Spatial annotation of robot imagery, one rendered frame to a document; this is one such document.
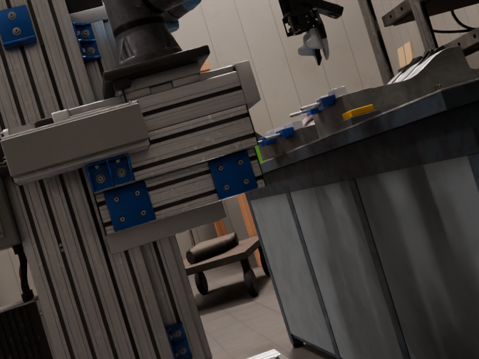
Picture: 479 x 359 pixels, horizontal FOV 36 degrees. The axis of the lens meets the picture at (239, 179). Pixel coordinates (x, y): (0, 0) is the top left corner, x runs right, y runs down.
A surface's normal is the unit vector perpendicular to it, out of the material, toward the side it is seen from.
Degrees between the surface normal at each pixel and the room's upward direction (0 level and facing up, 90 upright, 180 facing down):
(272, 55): 90
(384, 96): 90
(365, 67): 90
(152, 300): 90
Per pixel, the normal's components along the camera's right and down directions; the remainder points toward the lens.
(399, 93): 0.20, -0.07
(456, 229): -0.93, 0.29
